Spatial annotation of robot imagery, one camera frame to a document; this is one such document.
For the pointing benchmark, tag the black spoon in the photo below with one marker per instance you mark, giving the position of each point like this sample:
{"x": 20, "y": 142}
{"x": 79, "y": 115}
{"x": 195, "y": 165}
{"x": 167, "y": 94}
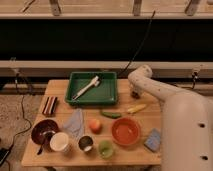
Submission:
{"x": 44, "y": 144}

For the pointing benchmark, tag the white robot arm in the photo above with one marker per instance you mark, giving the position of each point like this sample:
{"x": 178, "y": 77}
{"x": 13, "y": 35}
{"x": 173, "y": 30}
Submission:
{"x": 187, "y": 123}

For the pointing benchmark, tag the peach fruit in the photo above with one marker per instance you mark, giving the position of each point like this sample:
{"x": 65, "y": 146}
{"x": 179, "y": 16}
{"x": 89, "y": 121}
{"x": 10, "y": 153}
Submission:
{"x": 95, "y": 125}

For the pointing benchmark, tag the green plastic tray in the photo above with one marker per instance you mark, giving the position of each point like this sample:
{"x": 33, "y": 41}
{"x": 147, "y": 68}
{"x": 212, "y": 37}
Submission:
{"x": 104, "y": 93}

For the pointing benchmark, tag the striped brown block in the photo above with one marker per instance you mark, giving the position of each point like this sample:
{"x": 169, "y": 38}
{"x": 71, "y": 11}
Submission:
{"x": 49, "y": 106}

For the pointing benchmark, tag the metal cup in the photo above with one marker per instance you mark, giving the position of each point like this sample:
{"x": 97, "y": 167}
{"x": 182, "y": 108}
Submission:
{"x": 85, "y": 143}

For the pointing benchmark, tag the orange bowl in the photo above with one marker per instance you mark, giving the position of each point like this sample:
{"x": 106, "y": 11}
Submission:
{"x": 125, "y": 131}

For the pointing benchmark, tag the dark red grape bunch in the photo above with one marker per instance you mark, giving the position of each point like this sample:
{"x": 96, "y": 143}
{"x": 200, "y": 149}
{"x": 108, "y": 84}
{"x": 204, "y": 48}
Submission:
{"x": 135, "y": 95}

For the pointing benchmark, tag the light blue cloth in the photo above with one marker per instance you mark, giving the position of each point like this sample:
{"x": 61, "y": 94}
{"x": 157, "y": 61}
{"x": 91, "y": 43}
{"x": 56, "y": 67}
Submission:
{"x": 74, "y": 125}

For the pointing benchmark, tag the dark brown bowl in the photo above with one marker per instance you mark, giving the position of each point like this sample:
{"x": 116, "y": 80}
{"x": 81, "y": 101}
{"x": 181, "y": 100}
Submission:
{"x": 42, "y": 128}

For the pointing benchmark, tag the white dish brush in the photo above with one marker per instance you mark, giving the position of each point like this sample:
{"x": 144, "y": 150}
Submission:
{"x": 94, "y": 82}

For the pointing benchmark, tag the blue sponge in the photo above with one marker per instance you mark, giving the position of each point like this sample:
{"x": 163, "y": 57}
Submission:
{"x": 153, "y": 141}

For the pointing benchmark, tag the green cup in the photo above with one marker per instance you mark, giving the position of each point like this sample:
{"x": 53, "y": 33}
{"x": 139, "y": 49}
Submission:
{"x": 105, "y": 149}

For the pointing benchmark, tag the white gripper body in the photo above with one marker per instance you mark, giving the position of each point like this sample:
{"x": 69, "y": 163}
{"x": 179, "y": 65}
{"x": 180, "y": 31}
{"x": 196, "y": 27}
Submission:
{"x": 136, "y": 89}

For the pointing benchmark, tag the white cup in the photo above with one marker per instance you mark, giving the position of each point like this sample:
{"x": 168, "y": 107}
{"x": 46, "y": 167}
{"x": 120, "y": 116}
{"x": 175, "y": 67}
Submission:
{"x": 60, "y": 142}

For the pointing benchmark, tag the green cucumber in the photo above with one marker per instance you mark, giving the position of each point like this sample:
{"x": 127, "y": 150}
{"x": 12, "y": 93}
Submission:
{"x": 111, "y": 114}

